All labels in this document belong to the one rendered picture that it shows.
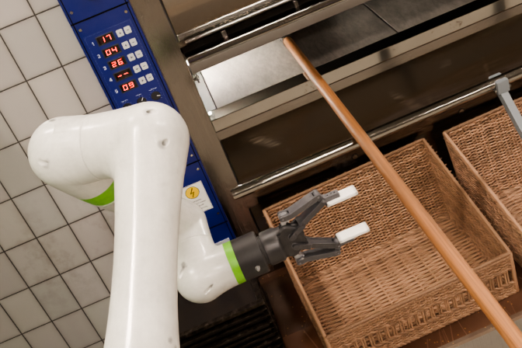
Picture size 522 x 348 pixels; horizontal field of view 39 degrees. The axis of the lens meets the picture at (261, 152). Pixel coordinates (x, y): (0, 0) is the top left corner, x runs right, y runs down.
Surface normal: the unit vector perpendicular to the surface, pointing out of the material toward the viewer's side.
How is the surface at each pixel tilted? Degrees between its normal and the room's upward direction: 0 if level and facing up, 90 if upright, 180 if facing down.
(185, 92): 90
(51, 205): 90
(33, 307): 90
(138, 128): 43
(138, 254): 38
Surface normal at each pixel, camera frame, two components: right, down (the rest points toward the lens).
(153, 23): 0.24, 0.47
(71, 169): -0.13, 0.54
